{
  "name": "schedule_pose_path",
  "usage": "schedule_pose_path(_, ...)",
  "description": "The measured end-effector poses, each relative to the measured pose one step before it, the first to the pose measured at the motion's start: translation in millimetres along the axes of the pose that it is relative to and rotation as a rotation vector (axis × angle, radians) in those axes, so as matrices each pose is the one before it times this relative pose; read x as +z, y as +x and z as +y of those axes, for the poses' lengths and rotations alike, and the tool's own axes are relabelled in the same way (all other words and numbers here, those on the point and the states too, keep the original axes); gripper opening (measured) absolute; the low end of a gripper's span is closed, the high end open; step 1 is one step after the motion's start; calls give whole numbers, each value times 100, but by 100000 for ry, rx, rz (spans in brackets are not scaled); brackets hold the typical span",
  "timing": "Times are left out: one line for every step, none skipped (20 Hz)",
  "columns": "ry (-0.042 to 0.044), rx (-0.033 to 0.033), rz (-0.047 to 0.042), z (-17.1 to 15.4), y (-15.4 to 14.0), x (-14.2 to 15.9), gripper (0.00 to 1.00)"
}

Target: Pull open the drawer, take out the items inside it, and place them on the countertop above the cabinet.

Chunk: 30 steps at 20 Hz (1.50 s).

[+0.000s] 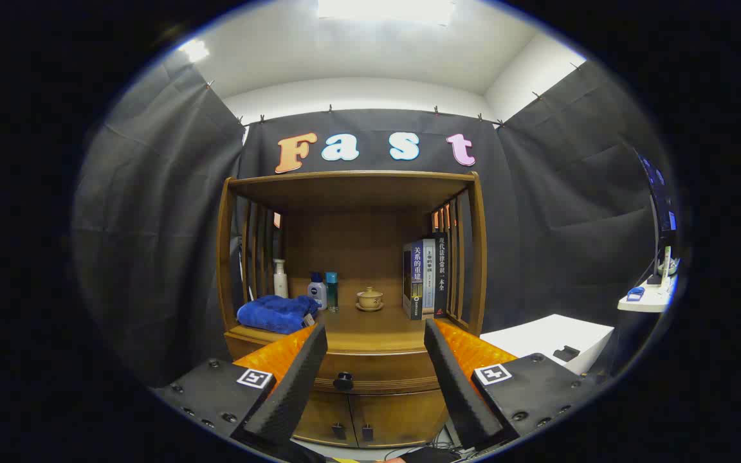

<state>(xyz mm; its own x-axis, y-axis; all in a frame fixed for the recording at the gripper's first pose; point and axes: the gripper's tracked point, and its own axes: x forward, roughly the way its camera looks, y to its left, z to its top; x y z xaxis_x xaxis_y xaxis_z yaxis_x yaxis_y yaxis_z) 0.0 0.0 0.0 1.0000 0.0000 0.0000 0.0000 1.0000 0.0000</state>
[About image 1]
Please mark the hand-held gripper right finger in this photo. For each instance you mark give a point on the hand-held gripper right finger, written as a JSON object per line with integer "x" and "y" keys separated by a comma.
{"x": 457, "y": 386}

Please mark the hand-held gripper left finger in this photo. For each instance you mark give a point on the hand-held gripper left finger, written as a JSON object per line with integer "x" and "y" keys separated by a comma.
{"x": 293, "y": 386}

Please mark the wooden drawer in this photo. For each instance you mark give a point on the wooden drawer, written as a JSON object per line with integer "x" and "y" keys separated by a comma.
{"x": 383, "y": 370}

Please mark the wooden cabinet door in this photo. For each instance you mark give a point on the wooden cabinet door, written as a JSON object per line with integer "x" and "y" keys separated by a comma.
{"x": 322, "y": 415}
{"x": 402, "y": 418}

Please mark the wooden countertop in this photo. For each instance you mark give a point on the wooden countertop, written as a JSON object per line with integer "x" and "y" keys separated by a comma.
{"x": 370, "y": 328}

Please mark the wooden cabinet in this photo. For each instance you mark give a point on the wooden cabinet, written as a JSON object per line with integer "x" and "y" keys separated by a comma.
{"x": 351, "y": 193}

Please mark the blue towel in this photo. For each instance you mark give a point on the blue towel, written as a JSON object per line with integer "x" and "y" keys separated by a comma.
{"x": 274, "y": 314}

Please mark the white bottle with blue cap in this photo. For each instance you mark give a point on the white bottle with blue cap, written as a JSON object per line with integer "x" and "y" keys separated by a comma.
{"x": 318, "y": 294}

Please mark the teal glass bottle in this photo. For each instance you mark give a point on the teal glass bottle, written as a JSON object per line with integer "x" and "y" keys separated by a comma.
{"x": 332, "y": 292}

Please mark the beige saucer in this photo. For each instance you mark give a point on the beige saucer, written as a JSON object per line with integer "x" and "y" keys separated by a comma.
{"x": 361, "y": 308}

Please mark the white pump bottle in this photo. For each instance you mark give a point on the white pump bottle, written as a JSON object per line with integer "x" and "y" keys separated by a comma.
{"x": 280, "y": 283}

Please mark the pale blue spine book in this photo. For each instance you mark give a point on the pale blue spine book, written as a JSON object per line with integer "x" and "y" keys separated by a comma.
{"x": 429, "y": 276}

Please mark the small black object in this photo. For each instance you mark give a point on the small black object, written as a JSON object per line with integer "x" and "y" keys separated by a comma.
{"x": 566, "y": 353}

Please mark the beige lidded tea cup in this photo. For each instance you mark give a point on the beige lidded tea cup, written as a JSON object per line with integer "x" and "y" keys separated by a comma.
{"x": 369, "y": 298}

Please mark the small blue object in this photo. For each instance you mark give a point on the small blue object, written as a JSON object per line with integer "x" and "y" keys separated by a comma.
{"x": 635, "y": 294}

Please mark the white desk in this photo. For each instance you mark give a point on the white desk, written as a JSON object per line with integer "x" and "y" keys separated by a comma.
{"x": 650, "y": 302}

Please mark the computer monitor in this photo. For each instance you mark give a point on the computer monitor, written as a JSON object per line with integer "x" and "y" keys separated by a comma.
{"x": 661, "y": 206}

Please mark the small ceiling light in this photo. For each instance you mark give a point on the small ceiling light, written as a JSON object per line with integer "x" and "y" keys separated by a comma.
{"x": 195, "y": 50}

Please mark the large ceiling light panel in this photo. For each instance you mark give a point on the large ceiling light panel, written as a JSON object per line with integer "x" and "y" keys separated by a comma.
{"x": 383, "y": 9}

